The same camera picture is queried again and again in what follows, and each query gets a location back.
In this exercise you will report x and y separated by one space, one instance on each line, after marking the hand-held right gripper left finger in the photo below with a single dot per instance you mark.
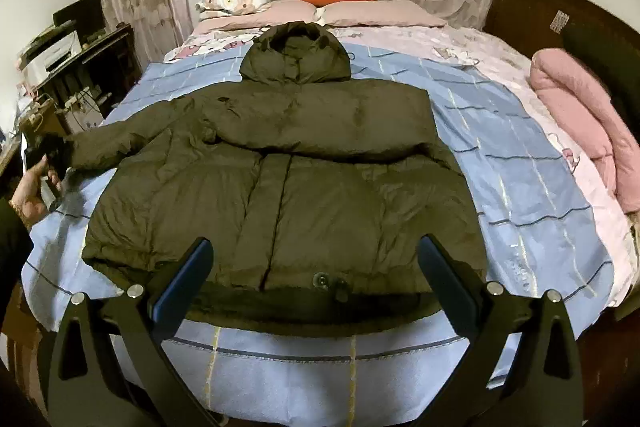
183 283

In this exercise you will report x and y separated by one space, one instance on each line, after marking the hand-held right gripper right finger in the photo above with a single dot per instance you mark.
450 282

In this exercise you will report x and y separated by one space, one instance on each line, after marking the olive green hooded puffer jacket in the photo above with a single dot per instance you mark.
300 187

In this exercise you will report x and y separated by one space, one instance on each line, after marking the person's left forearm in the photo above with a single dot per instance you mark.
12 252

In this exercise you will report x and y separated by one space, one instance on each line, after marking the person's left hand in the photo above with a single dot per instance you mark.
31 197

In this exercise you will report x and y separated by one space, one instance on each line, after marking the white printer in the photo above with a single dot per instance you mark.
50 52

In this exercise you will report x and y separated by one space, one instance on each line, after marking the dark wooden desk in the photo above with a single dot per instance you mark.
110 57

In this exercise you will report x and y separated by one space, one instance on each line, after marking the black monitor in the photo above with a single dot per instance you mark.
82 14

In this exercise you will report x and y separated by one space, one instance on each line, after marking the blue plaid blanket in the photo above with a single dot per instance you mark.
500 147

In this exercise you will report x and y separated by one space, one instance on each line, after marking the pink folded quilt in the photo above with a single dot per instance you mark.
575 107

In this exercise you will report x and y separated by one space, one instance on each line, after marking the floral pillow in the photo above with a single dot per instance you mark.
230 2

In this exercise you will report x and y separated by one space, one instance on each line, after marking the pink pillow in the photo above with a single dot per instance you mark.
270 17
380 13

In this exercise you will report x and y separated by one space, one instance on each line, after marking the dark wooden bed board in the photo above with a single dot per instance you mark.
530 2

